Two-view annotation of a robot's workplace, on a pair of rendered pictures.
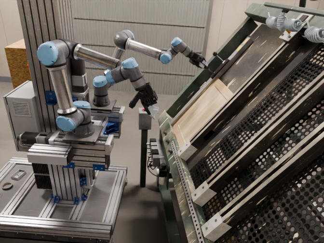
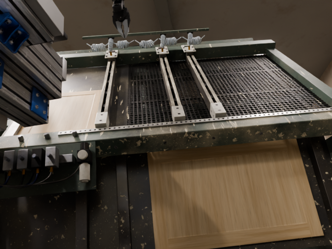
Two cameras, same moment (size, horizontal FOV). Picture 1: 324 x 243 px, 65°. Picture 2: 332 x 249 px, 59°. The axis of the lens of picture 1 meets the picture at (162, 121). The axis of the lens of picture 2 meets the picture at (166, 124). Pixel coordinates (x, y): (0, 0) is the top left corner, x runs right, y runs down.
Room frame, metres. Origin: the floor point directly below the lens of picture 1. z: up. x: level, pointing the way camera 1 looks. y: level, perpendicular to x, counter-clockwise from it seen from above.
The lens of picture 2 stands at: (1.03, 1.26, 0.30)
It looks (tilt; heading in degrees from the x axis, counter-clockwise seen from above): 22 degrees up; 276
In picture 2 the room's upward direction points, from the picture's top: 7 degrees counter-clockwise
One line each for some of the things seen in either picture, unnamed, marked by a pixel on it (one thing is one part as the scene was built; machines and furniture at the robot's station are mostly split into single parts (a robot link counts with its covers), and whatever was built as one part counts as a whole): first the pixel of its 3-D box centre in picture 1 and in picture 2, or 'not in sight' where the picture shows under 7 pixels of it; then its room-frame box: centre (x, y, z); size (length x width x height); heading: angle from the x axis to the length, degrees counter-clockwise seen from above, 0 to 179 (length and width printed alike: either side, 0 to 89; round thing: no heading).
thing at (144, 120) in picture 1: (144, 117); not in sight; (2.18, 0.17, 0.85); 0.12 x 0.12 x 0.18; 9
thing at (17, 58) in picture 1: (40, 91); not in sight; (3.14, 1.64, 0.63); 0.50 x 0.42 x 1.25; 5
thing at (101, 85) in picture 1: (101, 85); not in sight; (2.04, 0.54, 1.20); 0.13 x 0.12 x 0.14; 167
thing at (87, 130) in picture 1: (83, 126); not in sight; (1.54, 0.55, 1.09); 0.15 x 0.15 x 0.10
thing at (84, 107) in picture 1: (81, 111); not in sight; (1.53, 0.55, 1.20); 0.13 x 0.12 x 0.14; 166
